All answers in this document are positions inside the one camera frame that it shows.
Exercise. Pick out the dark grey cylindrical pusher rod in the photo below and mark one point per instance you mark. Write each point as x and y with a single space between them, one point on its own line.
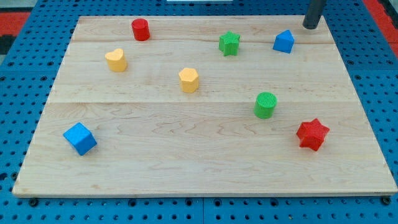
313 14

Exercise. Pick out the red cylinder block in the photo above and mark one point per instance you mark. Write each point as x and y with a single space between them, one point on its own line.
140 29

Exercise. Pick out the light wooden board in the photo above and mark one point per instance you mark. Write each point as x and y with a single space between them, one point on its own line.
154 140

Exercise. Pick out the yellow hexagon block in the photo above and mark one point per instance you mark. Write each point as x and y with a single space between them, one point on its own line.
188 80

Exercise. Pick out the yellow heart block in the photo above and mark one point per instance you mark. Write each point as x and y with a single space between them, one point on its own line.
116 60

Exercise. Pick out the green cylinder block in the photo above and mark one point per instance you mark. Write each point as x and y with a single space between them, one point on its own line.
264 105

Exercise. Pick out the green star block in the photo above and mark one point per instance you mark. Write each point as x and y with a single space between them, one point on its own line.
229 43

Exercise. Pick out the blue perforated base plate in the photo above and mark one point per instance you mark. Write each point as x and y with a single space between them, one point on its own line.
30 67

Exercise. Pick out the red star block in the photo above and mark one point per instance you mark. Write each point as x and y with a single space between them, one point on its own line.
312 134

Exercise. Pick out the blue cube block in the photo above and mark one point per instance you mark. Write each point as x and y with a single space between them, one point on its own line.
80 138

